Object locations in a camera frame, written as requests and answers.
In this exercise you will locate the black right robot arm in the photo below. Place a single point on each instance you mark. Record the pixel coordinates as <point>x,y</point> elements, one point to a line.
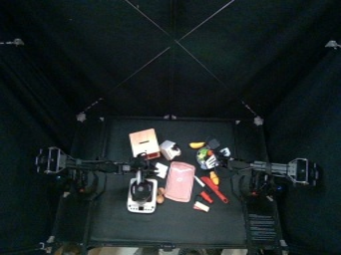
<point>274,167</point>

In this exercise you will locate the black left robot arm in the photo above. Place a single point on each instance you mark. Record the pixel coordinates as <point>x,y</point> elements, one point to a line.
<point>91,163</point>

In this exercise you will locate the white card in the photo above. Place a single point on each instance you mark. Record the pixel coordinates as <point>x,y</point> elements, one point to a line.
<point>161,170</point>

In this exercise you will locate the green toy vegetable plate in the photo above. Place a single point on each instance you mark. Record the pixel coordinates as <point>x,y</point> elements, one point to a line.
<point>202,154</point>

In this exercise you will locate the small white blue toy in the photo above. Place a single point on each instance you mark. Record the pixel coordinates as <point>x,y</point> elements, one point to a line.
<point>225,151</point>

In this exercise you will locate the orange toy carrot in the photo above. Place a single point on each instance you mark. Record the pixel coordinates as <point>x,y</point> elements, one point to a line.
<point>214,178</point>

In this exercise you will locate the yellow toy banana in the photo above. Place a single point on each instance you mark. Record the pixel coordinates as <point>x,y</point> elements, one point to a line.
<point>197,145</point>

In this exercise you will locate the white toy knife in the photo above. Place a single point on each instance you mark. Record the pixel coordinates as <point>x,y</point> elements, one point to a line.
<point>199,181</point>

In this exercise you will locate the brown toy egg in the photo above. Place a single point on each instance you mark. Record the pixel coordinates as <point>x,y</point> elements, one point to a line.
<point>161,199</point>
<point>162,191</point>

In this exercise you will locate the pink plastic tray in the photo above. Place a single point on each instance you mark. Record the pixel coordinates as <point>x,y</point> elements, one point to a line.
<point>179,182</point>

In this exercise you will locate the red toy spatula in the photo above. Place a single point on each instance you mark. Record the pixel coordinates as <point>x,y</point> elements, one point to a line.
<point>215,190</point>

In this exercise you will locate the small red toy piece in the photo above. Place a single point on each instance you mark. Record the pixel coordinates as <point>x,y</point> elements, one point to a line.
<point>206,197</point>

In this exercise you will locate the white toy stove base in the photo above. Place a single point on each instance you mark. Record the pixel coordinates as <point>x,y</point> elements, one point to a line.
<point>143,207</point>

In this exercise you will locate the metal frame middle bracket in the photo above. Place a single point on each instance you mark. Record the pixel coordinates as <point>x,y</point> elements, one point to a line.
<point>169,117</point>

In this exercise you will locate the metal frame corner bracket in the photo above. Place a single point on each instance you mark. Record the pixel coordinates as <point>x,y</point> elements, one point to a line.
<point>16,42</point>
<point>258,120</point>
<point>332,44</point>
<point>80,116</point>

